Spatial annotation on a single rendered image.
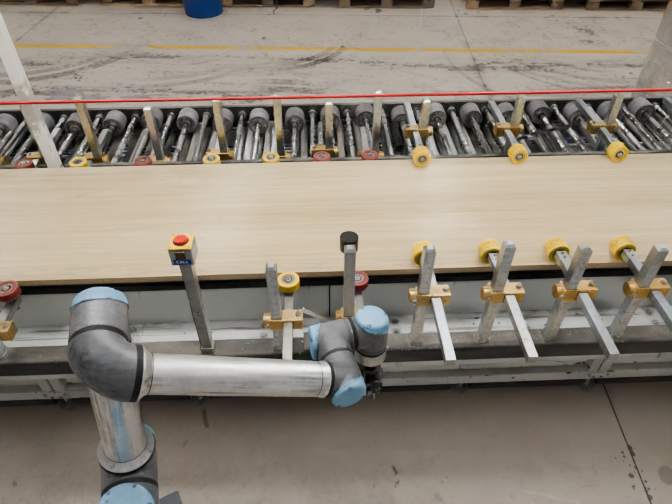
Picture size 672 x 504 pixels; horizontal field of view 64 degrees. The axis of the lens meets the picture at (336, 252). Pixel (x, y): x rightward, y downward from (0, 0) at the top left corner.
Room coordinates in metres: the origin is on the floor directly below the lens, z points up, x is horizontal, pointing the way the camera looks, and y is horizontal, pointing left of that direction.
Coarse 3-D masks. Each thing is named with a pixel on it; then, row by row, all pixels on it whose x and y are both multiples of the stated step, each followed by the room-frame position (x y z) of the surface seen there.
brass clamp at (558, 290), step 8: (584, 280) 1.29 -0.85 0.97; (592, 280) 1.29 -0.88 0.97; (552, 288) 1.28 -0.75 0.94; (560, 288) 1.25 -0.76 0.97; (584, 288) 1.25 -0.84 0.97; (592, 288) 1.25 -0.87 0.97; (560, 296) 1.23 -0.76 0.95; (568, 296) 1.24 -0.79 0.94; (576, 296) 1.24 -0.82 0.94; (592, 296) 1.24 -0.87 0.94
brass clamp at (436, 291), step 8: (416, 288) 1.25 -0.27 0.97; (432, 288) 1.25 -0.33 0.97; (440, 288) 1.25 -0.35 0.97; (448, 288) 1.25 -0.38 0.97; (408, 296) 1.25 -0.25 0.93; (416, 296) 1.22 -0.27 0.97; (424, 296) 1.22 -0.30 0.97; (432, 296) 1.22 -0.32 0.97; (440, 296) 1.22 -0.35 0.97; (448, 296) 1.22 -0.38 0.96; (416, 304) 1.22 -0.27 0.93; (424, 304) 1.22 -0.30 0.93; (448, 304) 1.22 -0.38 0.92
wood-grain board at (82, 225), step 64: (0, 192) 1.89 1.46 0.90; (64, 192) 1.89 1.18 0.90; (128, 192) 1.89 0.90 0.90; (192, 192) 1.89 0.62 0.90; (256, 192) 1.89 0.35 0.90; (320, 192) 1.89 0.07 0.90; (384, 192) 1.89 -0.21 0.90; (448, 192) 1.89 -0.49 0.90; (512, 192) 1.89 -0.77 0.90; (576, 192) 1.89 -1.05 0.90; (640, 192) 1.89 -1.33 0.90; (0, 256) 1.48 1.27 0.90; (64, 256) 1.48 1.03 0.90; (128, 256) 1.48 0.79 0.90; (256, 256) 1.48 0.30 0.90; (320, 256) 1.48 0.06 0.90; (384, 256) 1.48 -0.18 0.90; (448, 256) 1.48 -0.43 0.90; (640, 256) 1.48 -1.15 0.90
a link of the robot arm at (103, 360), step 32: (96, 352) 0.63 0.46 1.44; (128, 352) 0.65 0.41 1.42; (352, 352) 0.84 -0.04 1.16; (96, 384) 0.59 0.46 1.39; (128, 384) 0.59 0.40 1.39; (160, 384) 0.62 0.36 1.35; (192, 384) 0.64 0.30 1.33; (224, 384) 0.65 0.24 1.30; (256, 384) 0.67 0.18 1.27; (288, 384) 0.70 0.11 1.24; (320, 384) 0.72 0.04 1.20; (352, 384) 0.73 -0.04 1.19
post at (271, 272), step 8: (272, 264) 1.22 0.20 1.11; (272, 272) 1.20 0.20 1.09; (272, 280) 1.20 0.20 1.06; (272, 288) 1.20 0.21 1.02; (272, 296) 1.20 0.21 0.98; (272, 304) 1.20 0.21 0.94; (280, 304) 1.22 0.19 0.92; (272, 312) 1.20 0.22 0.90; (280, 312) 1.20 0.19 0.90; (280, 336) 1.20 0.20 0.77; (280, 344) 1.20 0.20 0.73
